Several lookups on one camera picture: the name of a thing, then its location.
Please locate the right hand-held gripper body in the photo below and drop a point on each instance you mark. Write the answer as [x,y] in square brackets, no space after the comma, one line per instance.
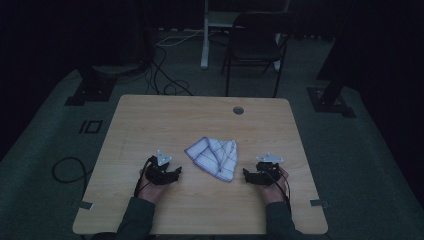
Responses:
[268,171]

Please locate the grey tape piece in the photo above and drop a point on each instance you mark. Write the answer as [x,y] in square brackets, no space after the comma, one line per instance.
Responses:
[318,203]
[85,205]

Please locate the black stand with base plate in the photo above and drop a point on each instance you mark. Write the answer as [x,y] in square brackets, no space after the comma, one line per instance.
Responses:
[331,96]
[91,88]

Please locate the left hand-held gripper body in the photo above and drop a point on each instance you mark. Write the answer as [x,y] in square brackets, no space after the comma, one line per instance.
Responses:
[159,173]

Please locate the person's left hand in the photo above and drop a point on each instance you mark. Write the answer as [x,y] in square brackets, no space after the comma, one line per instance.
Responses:
[151,191]

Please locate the person's right hand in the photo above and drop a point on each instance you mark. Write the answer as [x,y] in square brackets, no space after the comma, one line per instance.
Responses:
[275,193]

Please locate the white cloth with purple edge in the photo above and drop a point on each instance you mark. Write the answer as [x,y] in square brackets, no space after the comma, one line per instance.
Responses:
[213,158]

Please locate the black folding chair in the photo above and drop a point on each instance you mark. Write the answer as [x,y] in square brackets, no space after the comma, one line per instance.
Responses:
[255,46]

